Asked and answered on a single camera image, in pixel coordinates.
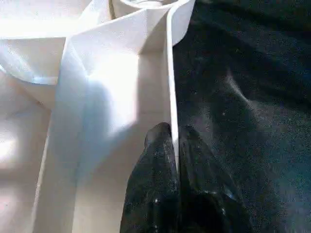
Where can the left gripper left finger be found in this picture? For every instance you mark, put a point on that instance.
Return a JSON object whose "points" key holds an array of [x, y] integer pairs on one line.
{"points": [[155, 189]]}

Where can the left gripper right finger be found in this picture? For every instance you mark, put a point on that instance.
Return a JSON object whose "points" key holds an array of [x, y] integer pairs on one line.
{"points": [[206, 201]]}

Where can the white plastic table top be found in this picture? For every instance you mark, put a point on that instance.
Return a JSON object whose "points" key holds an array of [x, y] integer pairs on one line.
{"points": [[97, 85]]}

